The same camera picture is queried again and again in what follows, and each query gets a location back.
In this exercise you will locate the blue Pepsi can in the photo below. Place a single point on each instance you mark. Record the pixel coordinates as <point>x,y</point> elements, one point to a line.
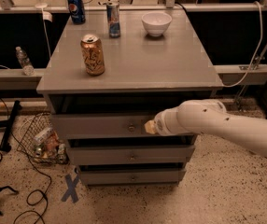
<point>77,11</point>

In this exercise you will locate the grey middle drawer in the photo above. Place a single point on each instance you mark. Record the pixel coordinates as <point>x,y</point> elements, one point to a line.
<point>129,154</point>

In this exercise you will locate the gold soda can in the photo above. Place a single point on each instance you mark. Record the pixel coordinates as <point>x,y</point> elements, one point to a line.
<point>93,55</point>

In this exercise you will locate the white ceramic bowl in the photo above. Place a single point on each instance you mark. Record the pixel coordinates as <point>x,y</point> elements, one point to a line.
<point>156,23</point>

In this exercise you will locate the grey bottom drawer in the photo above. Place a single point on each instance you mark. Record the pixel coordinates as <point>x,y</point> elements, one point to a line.
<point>96,178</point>

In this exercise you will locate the slim Red Bull can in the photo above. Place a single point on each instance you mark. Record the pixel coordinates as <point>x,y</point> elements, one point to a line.
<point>112,13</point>

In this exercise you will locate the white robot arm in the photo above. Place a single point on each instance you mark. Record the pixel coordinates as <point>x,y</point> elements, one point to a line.
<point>210,116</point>

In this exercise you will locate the wire waste basket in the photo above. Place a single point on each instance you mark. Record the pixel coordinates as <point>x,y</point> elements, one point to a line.
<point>40,142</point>

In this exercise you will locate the clear plastic water bottle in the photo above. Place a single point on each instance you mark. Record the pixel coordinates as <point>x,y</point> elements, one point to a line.
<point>24,61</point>

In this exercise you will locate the black metal stand leg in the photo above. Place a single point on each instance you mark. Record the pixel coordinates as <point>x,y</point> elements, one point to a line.
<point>8,125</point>

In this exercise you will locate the grey drawer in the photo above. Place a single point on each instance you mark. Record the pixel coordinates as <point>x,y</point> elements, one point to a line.
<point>96,178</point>
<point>84,126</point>
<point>129,154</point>

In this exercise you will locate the grey drawer cabinet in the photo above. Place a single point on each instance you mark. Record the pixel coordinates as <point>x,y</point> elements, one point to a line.
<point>142,74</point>

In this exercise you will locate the blue tape cross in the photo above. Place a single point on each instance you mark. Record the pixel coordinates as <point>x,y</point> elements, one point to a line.
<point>71,189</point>

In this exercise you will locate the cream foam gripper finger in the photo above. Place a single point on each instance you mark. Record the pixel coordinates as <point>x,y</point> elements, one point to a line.
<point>150,127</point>

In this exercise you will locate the grey top drawer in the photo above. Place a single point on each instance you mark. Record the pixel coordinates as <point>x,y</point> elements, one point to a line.
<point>84,126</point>

